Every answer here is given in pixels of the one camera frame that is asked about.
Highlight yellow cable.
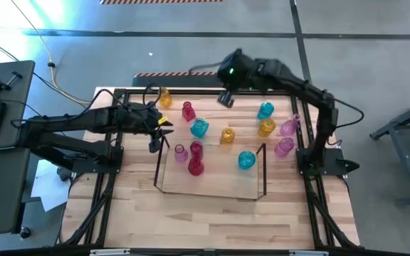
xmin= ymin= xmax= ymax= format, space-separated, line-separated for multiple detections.
xmin=10 ymin=0 xmax=93 ymax=106

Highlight yellow ribbed glass jar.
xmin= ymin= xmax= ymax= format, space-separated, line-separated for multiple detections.
xmin=220 ymin=127 xmax=236 ymax=145

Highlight silver bracket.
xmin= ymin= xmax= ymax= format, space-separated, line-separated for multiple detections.
xmin=89 ymin=248 xmax=131 ymax=256
xmin=288 ymin=250 xmax=330 ymax=256

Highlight cyan crest-embossed glass flask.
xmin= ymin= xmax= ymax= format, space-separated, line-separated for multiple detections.
xmin=238 ymin=150 xmax=257 ymax=171

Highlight grey desk top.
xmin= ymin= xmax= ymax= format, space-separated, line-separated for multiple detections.
xmin=0 ymin=60 xmax=36 ymax=152

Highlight small red square glass bottle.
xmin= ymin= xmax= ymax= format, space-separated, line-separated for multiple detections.
xmin=181 ymin=100 xmax=197 ymax=122

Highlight small cyan glass bottle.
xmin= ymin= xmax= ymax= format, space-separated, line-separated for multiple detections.
xmin=256 ymin=101 xmax=275 ymax=121

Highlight tall yellow glass vase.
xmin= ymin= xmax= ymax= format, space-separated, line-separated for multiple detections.
xmin=158 ymin=87 xmax=173 ymax=109

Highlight black striped-edge floor mat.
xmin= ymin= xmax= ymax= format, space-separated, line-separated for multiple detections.
xmin=132 ymin=70 xmax=287 ymax=90

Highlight dark grey desk panel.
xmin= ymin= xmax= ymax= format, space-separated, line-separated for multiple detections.
xmin=0 ymin=146 xmax=32 ymax=238

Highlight purple dimpled glass vase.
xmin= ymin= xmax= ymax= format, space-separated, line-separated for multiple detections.
xmin=174 ymin=144 xmax=189 ymax=164

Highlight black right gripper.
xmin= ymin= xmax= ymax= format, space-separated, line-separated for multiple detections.
xmin=217 ymin=48 xmax=261 ymax=92

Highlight black floor cable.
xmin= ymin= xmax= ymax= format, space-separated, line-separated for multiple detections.
xmin=0 ymin=44 xmax=92 ymax=107

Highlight cyan diamond-textured glass vase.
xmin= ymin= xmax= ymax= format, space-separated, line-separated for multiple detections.
xmin=189 ymin=117 xmax=210 ymax=139

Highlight yellow textured glass vase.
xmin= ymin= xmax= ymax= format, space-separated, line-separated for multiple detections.
xmin=257 ymin=117 xmax=277 ymax=138

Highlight red bulbous glass vase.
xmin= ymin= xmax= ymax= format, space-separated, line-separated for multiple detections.
xmin=187 ymin=157 xmax=205 ymax=177

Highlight white paper sheets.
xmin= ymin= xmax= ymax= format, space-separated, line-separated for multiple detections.
xmin=30 ymin=159 xmax=71 ymax=213

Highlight purple slender-necked glass vase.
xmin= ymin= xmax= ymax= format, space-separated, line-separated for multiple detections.
xmin=279 ymin=113 xmax=302 ymax=138

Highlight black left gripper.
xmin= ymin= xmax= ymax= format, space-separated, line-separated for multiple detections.
xmin=119 ymin=102 xmax=174 ymax=140

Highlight purple ribbed glass bottle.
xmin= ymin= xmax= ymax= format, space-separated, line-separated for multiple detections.
xmin=274 ymin=137 xmax=295 ymax=158

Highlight black metal table frame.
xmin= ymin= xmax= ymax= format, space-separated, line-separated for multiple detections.
xmin=58 ymin=87 xmax=361 ymax=252

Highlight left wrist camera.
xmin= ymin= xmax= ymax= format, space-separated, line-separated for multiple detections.
xmin=148 ymin=137 xmax=162 ymax=154

